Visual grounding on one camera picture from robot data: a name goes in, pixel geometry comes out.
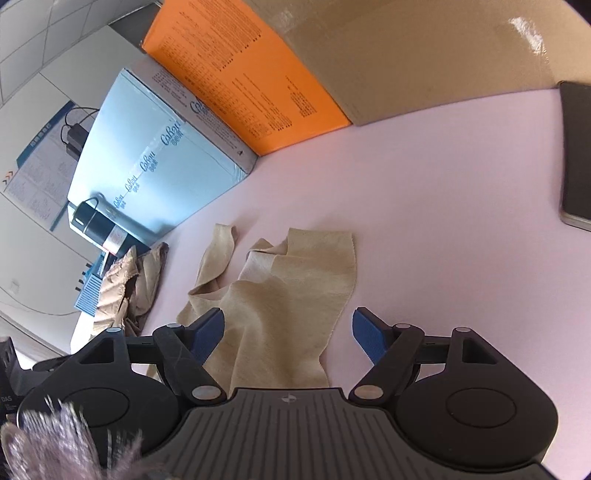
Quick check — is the black thermos flask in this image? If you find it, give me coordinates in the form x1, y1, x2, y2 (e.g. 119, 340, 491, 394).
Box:
69, 196, 132, 257

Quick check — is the grey fuzzy sleeve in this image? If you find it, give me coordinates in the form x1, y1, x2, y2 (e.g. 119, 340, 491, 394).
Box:
0, 399, 144, 480

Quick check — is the black power adapter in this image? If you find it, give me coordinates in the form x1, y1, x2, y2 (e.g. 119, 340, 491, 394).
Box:
60, 107, 100, 160

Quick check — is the blue perforated tray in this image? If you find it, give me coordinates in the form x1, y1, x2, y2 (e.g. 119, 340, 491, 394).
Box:
74, 251, 109, 319

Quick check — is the beige cloth garment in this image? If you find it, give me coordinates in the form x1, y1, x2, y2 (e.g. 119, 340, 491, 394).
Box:
147, 223, 358, 398

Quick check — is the light blue cardboard box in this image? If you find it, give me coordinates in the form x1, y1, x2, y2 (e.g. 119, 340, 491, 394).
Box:
66, 59, 259, 252

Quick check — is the wall poster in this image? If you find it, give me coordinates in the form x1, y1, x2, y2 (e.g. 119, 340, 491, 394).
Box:
0, 99, 100, 236

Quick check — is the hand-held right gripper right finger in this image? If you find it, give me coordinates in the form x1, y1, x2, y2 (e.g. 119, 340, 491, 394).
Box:
348, 308, 506, 408

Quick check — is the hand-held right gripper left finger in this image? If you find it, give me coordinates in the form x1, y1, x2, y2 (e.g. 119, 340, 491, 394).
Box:
76, 308, 228, 407

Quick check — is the orange printed box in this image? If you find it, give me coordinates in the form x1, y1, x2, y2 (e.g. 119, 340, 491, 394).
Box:
141, 0, 354, 157

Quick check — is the brown cardboard box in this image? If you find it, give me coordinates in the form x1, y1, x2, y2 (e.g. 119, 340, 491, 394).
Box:
242, 0, 591, 127

